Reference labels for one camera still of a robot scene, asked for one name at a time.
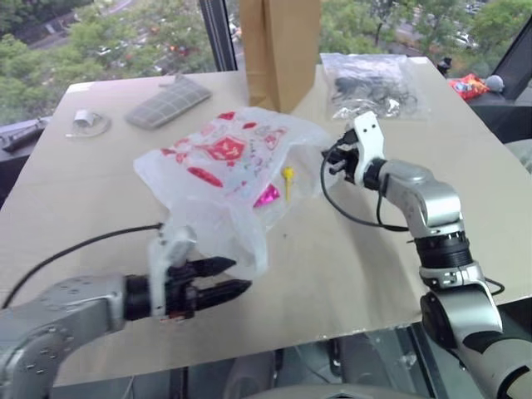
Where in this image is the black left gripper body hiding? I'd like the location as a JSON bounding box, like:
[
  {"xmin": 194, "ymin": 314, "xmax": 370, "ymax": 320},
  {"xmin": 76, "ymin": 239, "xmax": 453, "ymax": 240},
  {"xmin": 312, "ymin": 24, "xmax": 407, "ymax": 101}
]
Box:
[{"xmin": 164, "ymin": 264, "xmax": 202, "ymax": 322}]

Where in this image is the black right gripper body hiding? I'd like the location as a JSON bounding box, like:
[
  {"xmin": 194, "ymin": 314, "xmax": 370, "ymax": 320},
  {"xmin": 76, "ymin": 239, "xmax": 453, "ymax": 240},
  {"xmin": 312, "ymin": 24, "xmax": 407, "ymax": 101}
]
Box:
[{"xmin": 337, "ymin": 129, "xmax": 362, "ymax": 184}]

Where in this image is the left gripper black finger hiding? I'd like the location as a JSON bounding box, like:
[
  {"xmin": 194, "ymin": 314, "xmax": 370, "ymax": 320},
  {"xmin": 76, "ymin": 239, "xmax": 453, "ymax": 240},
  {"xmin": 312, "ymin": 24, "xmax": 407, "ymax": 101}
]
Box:
[
  {"xmin": 195, "ymin": 256, "xmax": 239, "ymax": 280},
  {"xmin": 195, "ymin": 278, "xmax": 254, "ymax": 312}
]

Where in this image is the white red-printed plastic bag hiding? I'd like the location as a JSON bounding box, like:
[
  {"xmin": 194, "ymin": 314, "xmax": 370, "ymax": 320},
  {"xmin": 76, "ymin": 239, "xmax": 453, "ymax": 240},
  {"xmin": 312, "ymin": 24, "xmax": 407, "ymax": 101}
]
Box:
[{"xmin": 132, "ymin": 106, "xmax": 334, "ymax": 278}]

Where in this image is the brown paper bag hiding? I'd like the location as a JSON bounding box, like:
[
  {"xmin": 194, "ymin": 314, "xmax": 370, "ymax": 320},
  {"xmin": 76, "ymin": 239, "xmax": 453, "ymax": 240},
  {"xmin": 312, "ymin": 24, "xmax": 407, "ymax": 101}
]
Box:
[{"xmin": 239, "ymin": 0, "xmax": 323, "ymax": 114}]

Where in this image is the small white roll in plastic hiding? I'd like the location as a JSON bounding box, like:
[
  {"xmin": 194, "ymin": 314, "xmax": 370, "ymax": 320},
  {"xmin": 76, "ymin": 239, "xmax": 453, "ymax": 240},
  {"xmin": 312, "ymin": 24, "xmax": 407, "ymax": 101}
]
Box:
[{"xmin": 65, "ymin": 108, "xmax": 114, "ymax": 140}]

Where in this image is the small yellow plastic item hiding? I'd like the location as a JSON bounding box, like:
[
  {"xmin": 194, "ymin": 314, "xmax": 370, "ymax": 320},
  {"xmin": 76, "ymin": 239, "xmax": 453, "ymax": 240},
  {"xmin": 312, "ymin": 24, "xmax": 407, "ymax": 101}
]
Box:
[{"xmin": 282, "ymin": 165, "xmax": 298, "ymax": 204}]

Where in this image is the magenta foil wrapper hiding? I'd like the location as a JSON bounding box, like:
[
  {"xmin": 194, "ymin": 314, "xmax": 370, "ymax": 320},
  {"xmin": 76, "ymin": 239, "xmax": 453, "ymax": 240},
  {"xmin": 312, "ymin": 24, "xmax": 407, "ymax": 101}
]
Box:
[{"xmin": 253, "ymin": 185, "xmax": 281, "ymax": 209}]

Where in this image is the red snack packet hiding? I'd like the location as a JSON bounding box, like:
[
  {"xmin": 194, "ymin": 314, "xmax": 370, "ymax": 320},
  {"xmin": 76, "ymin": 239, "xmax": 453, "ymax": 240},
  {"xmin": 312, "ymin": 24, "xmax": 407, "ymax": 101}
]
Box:
[{"xmin": 448, "ymin": 73, "xmax": 491, "ymax": 101}]

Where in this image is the grey robot torso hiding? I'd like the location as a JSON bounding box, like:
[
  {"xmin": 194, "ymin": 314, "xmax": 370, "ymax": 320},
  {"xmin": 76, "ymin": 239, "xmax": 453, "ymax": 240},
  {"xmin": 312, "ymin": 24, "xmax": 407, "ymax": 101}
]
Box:
[{"xmin": 253, "ymin": 378, "xmax": 429, "ymax": 399}]

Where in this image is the grey checked cloth mitt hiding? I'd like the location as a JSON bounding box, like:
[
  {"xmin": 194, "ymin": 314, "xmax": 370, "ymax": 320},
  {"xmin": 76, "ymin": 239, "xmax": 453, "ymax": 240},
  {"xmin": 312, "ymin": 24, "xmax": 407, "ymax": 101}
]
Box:
[{"xmin": 125, "ymin": 74, "xmax": 213, "ymax": 131}]

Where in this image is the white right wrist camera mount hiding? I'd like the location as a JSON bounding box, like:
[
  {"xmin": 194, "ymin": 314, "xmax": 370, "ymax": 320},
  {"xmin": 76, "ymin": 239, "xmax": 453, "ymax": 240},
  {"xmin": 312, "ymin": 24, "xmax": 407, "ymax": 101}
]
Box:
[{"xmin": 352, "ymin": 111, "xmax": 388, "ymax": 185}]

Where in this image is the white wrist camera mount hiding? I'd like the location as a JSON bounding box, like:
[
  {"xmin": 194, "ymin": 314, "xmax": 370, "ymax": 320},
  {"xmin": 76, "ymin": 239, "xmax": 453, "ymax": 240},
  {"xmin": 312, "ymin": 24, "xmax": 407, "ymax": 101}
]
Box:
[
  {"xmin": 146, "ymin": 225, "xmax": 199, "ymax": 322},
  {"xmin": 352, "ymin": 111, "xmax": 388, "ymax": 185}
]

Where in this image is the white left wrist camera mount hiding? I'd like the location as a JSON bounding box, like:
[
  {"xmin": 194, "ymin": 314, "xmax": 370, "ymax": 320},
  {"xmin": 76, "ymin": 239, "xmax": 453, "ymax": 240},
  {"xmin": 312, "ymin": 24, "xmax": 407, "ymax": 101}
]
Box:
[{"xmin": 146, "ymin": 225, "xmax": 199, "ymax": 322}]

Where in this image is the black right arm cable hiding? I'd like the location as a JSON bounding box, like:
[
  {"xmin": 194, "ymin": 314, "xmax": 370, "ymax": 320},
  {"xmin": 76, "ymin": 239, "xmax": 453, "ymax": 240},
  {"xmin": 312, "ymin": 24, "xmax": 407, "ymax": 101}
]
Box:
[{"xmin": 319, "ymin": 145, "xmax": 412, "ymax": 233}]

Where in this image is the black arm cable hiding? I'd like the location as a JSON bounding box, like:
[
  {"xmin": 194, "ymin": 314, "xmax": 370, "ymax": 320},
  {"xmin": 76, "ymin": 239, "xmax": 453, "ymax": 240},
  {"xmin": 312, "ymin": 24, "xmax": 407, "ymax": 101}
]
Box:
[
  {"xmin": 0, "ymin": 223, "xmax": 165, "ymax": 309},
  {"xmin": 319, "ymin": 145, "xmax": 412, "ymax": 233}
]

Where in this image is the clear bag of black cables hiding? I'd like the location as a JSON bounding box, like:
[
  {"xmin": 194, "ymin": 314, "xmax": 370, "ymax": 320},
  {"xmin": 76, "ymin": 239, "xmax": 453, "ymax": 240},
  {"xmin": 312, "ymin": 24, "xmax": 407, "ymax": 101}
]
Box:
[{"xmin": 320, "ymin": 52, "xmax": 432, "ymax": 122}]

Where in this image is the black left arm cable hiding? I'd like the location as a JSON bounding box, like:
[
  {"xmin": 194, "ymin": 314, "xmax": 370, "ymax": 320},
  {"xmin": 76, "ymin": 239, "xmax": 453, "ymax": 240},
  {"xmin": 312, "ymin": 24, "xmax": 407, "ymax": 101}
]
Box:
[{"xmin": 0, "ymin": 223, "xmax": 165, "ymax": 309}]

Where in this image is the dark window frame post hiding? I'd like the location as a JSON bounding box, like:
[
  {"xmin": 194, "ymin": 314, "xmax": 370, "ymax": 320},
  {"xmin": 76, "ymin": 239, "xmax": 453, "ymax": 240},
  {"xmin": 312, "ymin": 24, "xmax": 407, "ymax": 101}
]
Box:
[{"xmin": 198, "ymin": 0, "xmax": 239, "ymax": 72}]

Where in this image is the black slanted frame bar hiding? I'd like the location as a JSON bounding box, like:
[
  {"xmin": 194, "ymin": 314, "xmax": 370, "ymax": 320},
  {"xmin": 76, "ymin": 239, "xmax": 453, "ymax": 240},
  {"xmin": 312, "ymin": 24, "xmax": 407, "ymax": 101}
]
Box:
[{"xmin": 495, "ymin": 29, "xmax": 532, "ymax": 101}]

